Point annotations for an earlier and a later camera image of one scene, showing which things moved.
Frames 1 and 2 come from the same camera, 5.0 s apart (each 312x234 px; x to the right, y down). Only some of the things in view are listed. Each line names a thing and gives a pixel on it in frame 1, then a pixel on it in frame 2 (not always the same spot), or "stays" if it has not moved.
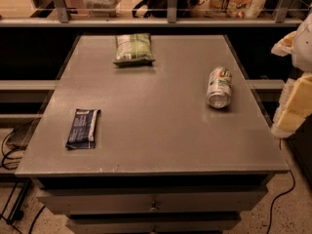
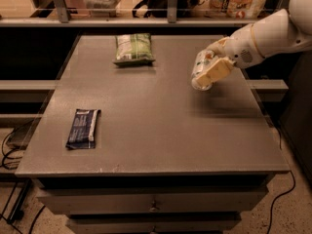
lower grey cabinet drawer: (152, 222) stays
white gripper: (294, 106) → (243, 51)
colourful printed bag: (239, 1) stays
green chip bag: (134, 50) stays
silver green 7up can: (218, 93) → (202, 57)
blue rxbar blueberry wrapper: (83, 132) stays
